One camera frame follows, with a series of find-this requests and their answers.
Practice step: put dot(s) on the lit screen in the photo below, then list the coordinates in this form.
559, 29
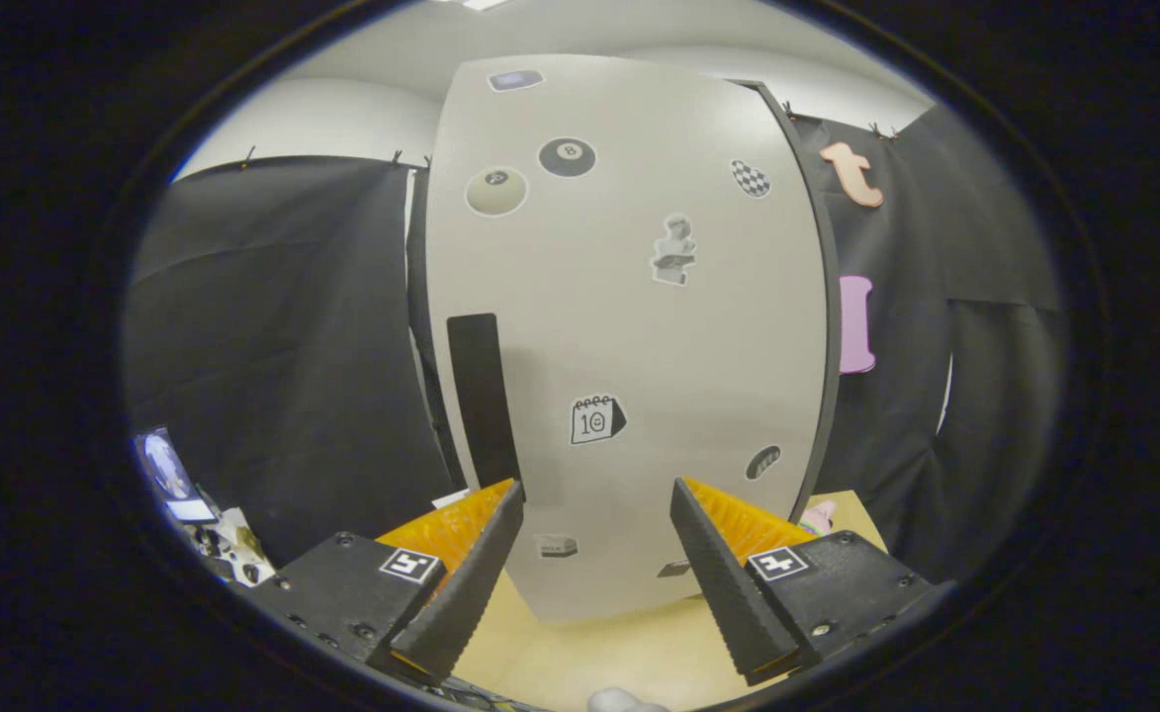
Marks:
169, 470

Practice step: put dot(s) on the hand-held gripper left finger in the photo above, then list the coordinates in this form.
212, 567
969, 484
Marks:
466, 593

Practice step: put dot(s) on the white desk clutter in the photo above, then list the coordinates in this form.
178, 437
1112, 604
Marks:
233, 549

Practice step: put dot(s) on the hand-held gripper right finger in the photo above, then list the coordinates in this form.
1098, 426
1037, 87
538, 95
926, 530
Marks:
723, 593

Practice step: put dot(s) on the grey shoe cabinet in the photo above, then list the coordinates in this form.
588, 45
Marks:
835, 336

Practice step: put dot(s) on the long ceiling light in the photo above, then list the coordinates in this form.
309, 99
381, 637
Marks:
486, 3

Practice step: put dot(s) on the black backdrop cloth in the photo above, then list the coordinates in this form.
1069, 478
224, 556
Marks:
273, 346

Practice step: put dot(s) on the green pink plush toy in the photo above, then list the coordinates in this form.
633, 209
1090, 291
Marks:
819, 516

